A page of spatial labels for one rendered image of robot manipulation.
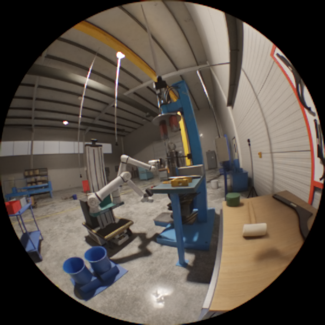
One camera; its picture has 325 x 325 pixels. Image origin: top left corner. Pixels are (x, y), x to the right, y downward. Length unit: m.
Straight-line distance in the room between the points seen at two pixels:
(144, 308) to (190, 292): 0.47
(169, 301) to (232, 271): 1.01
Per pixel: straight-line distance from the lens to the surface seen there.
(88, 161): 1.89
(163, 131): 2.22
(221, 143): 1.95
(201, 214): 2.03
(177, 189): 0.91
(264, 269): 0.42
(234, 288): 0.37
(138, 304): 1.39
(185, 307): 1.31
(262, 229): 0.50
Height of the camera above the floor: 1.28
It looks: 1 degrees up
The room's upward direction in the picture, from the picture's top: 8 degrees counter-clockwise
